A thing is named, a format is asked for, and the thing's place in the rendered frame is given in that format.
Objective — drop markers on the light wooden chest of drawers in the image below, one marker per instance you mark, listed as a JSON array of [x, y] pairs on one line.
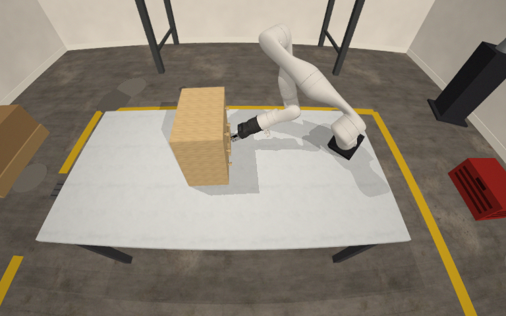
[[197, 136]]

